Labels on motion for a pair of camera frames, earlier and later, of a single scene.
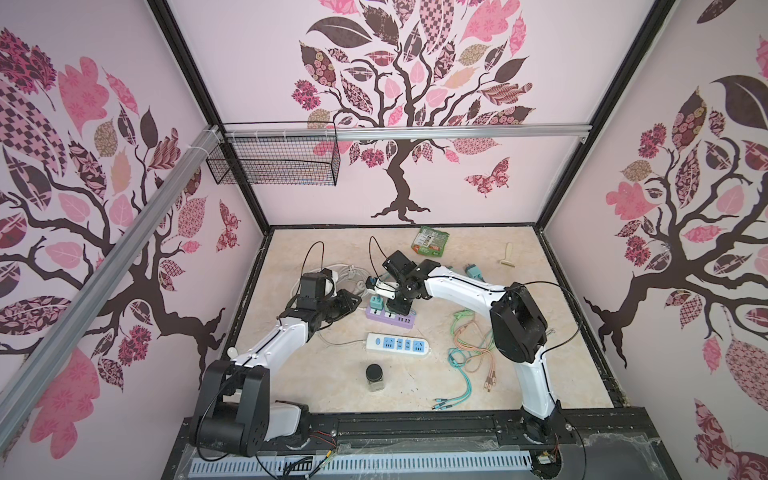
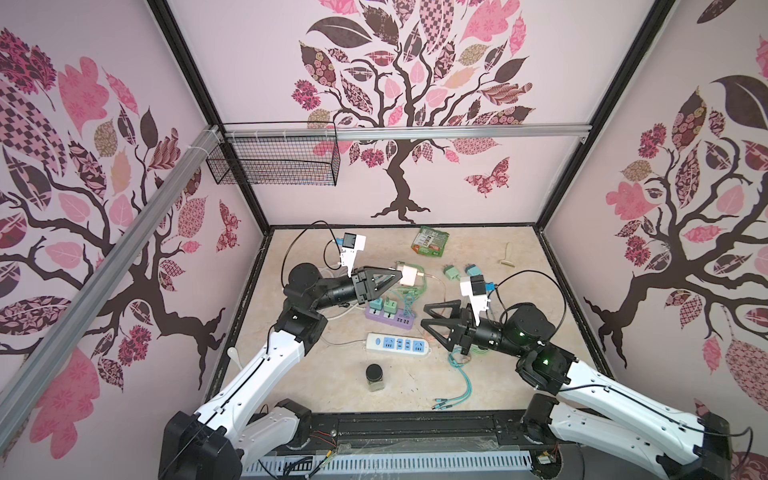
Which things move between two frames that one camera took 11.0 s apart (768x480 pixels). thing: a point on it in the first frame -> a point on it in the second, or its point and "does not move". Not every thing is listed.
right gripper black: x=402 y=309 -> x=451 y=321
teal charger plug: x=377 y=303 does not move
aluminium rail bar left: x=32 y=379 does not move
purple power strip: x=399 y=320 does not move
